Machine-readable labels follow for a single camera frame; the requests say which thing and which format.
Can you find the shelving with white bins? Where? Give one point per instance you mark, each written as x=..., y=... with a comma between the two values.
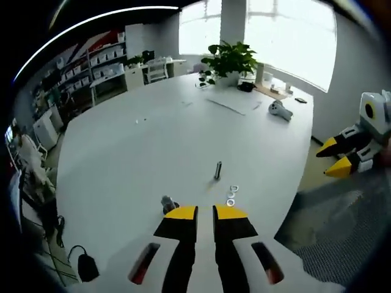
x=97, y=67

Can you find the large threaded steel stud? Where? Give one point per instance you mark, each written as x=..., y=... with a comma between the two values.
x=168, y=203

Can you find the grey mesh chair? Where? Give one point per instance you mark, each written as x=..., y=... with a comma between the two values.
x=342, y=232

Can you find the steel nut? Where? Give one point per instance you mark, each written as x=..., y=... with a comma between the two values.
x=228, y=202

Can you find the small metal washer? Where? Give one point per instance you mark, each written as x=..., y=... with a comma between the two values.
x=232, y=188
x=228, y=195

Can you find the black phone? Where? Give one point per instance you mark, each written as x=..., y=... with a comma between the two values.
x=301, y=99

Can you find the white low cabinet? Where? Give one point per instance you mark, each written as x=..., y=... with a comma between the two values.
x=47, y=128

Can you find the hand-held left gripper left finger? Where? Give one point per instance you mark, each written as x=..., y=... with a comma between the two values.
x=171, y=244

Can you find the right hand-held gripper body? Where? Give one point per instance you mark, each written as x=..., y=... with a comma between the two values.
x=374, y=122

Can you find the ceiling light strip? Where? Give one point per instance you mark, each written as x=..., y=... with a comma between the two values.
x=76, y=27

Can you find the small threaded steel stud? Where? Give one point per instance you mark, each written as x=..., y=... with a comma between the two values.
x=218, y=171

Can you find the potted green plant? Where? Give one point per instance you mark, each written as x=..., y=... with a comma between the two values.
x=229, y=62

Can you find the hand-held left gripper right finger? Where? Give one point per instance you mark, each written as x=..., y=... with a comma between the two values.
x=238, y=253

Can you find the white handheld controller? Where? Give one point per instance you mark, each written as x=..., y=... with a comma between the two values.
x=279, y=111

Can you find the black computer mouse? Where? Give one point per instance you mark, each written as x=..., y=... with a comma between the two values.
x=88, y=267

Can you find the small black box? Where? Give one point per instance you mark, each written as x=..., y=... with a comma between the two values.
x=246, y=87

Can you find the white paper sheet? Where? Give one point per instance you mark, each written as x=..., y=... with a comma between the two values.
x=235, y=105

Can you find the small background plant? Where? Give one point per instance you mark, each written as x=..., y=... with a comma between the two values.
x=135, y=61

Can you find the white office chair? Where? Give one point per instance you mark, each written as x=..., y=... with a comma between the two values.
x=156, y=71

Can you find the white background desk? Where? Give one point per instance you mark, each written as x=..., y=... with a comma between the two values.
x=134, y=76

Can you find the person's right hand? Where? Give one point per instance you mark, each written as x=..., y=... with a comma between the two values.
x=384, y=157

